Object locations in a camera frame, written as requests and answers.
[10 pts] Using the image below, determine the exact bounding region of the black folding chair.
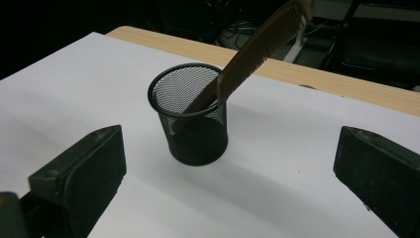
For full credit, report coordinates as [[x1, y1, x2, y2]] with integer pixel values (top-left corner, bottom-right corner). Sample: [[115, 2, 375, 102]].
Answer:
[[321, 0, 420, 91]]

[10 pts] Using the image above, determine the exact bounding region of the bundle of floor cables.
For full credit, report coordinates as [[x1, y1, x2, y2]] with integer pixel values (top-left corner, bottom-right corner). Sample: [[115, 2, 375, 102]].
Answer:
[[211, 0, 268, 53]]

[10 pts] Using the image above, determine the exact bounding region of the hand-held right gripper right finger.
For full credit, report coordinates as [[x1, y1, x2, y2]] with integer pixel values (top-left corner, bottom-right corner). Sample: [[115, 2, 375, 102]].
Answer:
[[333, 125, 420, 238]]

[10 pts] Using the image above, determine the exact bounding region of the black mesh pen cup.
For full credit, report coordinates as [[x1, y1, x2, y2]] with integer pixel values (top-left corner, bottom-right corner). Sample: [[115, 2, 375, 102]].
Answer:
[[147, 61, 230, 168]]

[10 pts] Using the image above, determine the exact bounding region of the black comb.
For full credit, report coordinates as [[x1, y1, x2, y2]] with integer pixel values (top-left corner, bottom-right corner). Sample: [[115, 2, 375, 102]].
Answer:
[[170, 0, 314, 134]]

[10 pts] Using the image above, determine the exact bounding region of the white board sheet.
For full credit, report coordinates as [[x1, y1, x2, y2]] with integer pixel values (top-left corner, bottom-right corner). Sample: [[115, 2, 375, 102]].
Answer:
[[0, 31, 420, 238]]

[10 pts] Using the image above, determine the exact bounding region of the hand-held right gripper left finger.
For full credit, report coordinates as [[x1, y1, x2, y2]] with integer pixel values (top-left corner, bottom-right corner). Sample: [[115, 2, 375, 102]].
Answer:
[[28, 124, 128, 238]]

